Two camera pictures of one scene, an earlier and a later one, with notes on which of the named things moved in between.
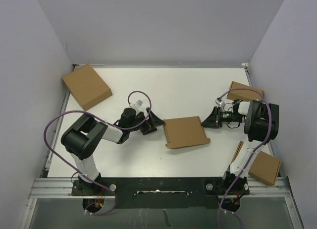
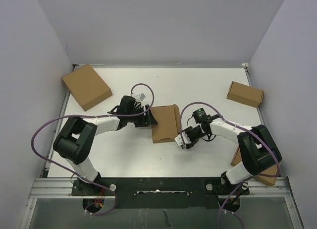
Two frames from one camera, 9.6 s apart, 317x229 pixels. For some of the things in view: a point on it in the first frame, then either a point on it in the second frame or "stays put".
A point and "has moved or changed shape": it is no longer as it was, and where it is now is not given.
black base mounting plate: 167,193 stays put
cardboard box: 87,86 stays put
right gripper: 213,120 to 193,142
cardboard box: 185,132 has moved or changed shape
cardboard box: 244,95 stays put
